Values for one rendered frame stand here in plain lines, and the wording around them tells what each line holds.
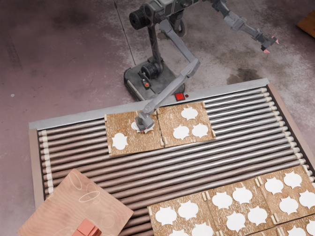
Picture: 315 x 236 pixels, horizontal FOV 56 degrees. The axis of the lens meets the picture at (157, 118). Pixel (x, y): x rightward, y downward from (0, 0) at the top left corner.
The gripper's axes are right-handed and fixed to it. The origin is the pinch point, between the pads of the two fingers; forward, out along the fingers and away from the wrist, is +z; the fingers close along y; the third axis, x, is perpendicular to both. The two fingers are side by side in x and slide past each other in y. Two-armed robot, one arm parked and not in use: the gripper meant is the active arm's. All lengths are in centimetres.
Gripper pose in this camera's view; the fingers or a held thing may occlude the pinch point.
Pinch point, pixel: (140, 127)
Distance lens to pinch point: 225.9
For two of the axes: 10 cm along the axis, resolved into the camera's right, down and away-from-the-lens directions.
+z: -1.2, 5.0, 8.6
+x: -8.8, 3.6, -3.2
